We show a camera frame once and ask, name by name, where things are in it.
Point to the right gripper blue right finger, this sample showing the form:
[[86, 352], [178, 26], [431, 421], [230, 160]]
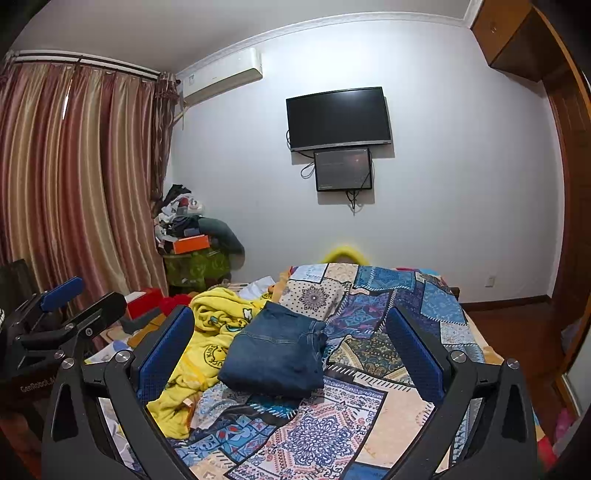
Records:
[[447, 380]]

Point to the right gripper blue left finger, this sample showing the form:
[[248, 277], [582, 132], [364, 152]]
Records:
[[133, 379]]

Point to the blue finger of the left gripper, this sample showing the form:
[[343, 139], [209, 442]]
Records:
[[76, 334], [45, 311]]

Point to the blue denim jacket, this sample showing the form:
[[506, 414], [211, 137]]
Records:
[[278, 354]]

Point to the pile of clothes in corner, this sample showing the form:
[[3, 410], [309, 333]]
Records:
[[178, 215]]

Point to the red plush toy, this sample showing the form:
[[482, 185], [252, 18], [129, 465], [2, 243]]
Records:
[[144, 301]]

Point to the blue patchwork bed quilt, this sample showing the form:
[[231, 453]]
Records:
[[368, 412]]

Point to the yellow cartoon blanket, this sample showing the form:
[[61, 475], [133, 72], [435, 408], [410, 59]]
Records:
[[218, 315]]

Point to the orange shoe box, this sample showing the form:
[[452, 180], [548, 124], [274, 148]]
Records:
[[191, 244]]

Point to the yellow round object behind bed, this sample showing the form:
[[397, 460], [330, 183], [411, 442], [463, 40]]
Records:
[[345, 254]]

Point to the dark grey neck pillow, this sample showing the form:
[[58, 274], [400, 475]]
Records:
[[221, 232]]

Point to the red gold striped curtain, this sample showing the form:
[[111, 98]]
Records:
[[83, 157]]

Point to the brown wooden door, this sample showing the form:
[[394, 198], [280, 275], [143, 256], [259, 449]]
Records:
[[569, 98]]

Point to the wooden overhead cabinet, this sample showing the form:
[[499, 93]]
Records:
[[514, 39]]

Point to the white wall socket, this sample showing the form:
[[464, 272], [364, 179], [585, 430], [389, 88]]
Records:
[[490, 282]]

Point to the small black wall monitor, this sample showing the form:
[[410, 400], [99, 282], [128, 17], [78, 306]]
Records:
[[343, 170]]

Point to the black wall television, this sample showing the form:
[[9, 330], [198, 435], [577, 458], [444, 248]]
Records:
[[341, 118]]

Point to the white wall air conditioner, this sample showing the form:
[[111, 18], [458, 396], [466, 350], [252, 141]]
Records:
[[222, 75]]

